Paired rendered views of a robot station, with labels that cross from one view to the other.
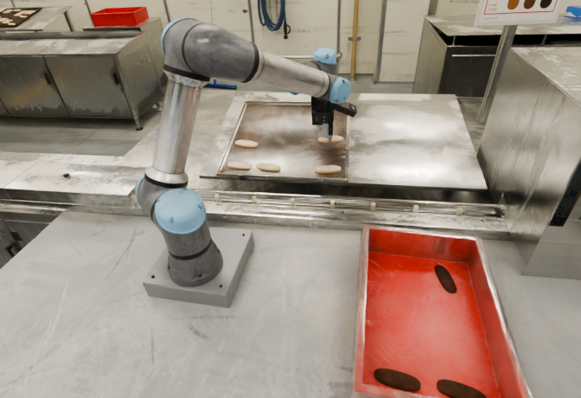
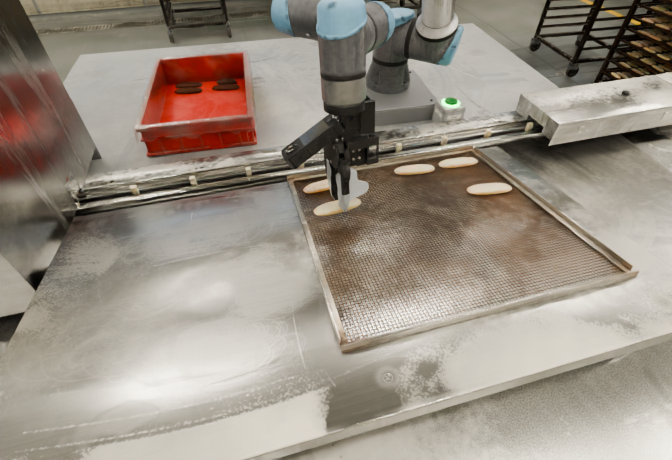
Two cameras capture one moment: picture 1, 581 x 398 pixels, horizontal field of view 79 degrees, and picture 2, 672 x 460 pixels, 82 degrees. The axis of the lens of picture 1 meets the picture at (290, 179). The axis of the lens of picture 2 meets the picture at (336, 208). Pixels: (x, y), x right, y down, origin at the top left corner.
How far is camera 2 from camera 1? 1.79 m
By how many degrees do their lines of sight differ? 97
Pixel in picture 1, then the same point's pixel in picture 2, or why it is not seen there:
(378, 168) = (243, 207)
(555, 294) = not seen: hidden behind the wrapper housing
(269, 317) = (316, 93)
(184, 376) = not seen: hidden behind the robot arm
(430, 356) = (203, 99)
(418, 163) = (170, 230)
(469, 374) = (180, 97)
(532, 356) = (133, 113)
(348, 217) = (275, 150)
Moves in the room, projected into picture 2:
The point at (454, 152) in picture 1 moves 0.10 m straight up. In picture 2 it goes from (90, 265) to (63, 228)
